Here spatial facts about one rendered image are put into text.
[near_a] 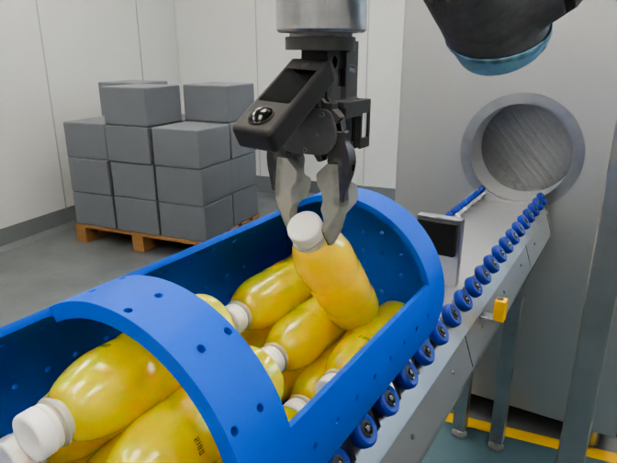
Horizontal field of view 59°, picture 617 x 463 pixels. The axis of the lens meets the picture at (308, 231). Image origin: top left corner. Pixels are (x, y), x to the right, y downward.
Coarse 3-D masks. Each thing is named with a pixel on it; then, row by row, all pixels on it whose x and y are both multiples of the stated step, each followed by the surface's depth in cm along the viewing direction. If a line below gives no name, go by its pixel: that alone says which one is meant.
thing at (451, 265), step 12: (420, 216) 121; (432, 216) 120; (444, 216) 120; (432, 228) 118; (444, 228) 117; (456, 228) 116; (432, 240) 119; (444, 240) 118; (456, 240) 118; (444, 252) 119; (456, 252) 119; (444, 264) 121; (456, 264) 120; (444, 276) 122; (456, 276) 120
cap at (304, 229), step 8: (296, 216) 59; (304, 216) 59; (312, 216) 58; (288, 224) 59; (296, 224) 59; (304, 224) 58; (312, 224) 58; (320, 224) 58; (288, 232) 58; (296, 232) 58; (304, 232) 58; (312, 232) 57; (320, 232) 58; (296, 240) 57; (304, 240) 57; (312, 240) 57; (320, 240) 58; (304, 248) 59
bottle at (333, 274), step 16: (336, 240) 60; (304, 256) 60; (320, 256) 59; (336, 256) 60; (352, 256) 62; (304, 272) 61; (320, 272) 60; (336, 272) 61; (352, 272) 63; (320, 288) 62; (336, 288) 63; (352, 288) 64; (368, 288) 68; (320, 304) 68; (336, 304) 66; (352, 304) 66; (368, 304) 69; (336, 320) 70; (352, 320) 69; (368, 320) 71
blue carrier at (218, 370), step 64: (320, 192) 82; (192, 256) 65; (256, 256) 84; (384, 256) 81; (64, 320) 53; (128, 320) 42; (192, 320) 44; (0, 384) 51; (192, 384) 40; (256, 384) 44; (384, 384) 64; (256, 448) 42; (320, 448) 50
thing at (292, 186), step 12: (276, 168) 59; (288, 168) 58; (300, 168) 58; (276, 180) 59; (288, 180) 58; (300, 180) 59; (276, 192) 60; (288, 192) 59; (300, 192) 62; (288, 204) 59; (288, 216) 60
